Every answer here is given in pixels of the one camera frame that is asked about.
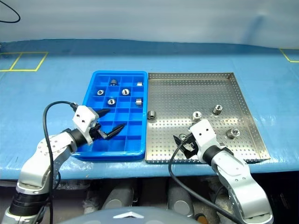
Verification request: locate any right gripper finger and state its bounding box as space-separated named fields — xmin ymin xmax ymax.
xmin=181 ymin=146 xmax=196 ymax=160
xmin=173 ymin=134 xmax=185 ymax=147

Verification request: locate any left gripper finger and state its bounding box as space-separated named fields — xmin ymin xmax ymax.
xmin=104 ymin=123 xmax=127 ymax=140
xmin=96 ymin=108 xmax=111 ymax=122

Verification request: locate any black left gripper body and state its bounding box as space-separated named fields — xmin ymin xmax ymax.
xmin=90 ymin=123 xmax=108 ymax=142

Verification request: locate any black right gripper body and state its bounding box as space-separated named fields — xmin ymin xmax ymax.
xmin=183 ymin=136 xmax=199 ymax=156

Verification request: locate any blue compartment tray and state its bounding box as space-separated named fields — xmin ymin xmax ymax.
xmin=74 ymin=70 xmax=148 ymax=161

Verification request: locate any metal nut lower right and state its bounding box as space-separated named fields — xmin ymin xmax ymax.
xmin=226 ymin=128 xmax=241 ymax=138

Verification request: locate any perforated metal tray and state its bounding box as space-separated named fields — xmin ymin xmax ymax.
xmin=145 ymin=72 xmax=271 ymax=164

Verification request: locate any grey rounded shape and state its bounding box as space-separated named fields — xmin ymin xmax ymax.
xmin=101 ymin=185 xmax=135 ymax=210
xmin=167 ymin=184 xmax=195 ymax=219

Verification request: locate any yellow tape marking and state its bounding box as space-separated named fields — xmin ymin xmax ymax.
xmin=0 ymin=51 xmax=49 ymax=72

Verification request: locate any grey robot torso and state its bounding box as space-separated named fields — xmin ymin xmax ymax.
xmin=58 ymin=206 xmax=197 ymax=224

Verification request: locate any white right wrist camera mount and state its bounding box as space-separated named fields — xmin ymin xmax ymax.
xmin=188 ymin=119 xmax=221 ymax=163

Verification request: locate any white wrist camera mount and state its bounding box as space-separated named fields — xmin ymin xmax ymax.
xmin=71 ymin=105 xmax=99 ymax=146
xmin=188 ymin=119 xmax=221 ymax=163

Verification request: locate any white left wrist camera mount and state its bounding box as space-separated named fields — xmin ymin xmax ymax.
xmin=71 ymin=105 xmax=99 ymax=146

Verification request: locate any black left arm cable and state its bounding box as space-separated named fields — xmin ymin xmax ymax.
xmin=43 ymin=100 xmax=79 ymax=210

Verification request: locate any thin black background cable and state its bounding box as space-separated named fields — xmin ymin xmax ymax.
xmin=0 ymin=4 xmax=21 ymax=23

